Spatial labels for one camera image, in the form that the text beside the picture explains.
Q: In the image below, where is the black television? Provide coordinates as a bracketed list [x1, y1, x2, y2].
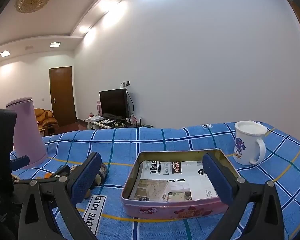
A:
[99, 88, 129, 119]

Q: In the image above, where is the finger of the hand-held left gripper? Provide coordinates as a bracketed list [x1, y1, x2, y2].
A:
[11, 155, 30, 172]

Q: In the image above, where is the white television stand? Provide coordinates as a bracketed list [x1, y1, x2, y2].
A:
[85, 116, 153, 130]

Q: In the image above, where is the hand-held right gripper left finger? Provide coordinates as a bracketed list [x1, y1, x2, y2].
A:
[18, 151, 102, 240]

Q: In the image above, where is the brown wooden door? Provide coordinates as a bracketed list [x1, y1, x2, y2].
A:
[49, 66, 77, 127]

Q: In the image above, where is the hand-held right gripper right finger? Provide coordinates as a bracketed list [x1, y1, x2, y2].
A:
[202, 153, 285, 240]

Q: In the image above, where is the black power cable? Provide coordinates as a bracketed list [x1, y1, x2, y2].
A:
[126, 86, 135, 118]

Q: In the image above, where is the newspaper sheet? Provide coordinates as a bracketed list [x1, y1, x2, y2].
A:
[129, 160, 220, 203]

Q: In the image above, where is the white mug with blue print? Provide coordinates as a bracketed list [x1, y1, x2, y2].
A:
[233, 120, 268, 166]

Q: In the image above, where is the orange leather armchair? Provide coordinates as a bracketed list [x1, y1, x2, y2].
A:
[34, 108, 58, 137]

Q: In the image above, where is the pink electric kettle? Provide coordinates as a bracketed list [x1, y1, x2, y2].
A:
[6, 97, 47, 170]

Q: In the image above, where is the blue checked blanket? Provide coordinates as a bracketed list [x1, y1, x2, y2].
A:
[10, 122, 300, 240]

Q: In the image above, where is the pink tin box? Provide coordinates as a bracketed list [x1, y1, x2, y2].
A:
[121, 149, 240, 220]

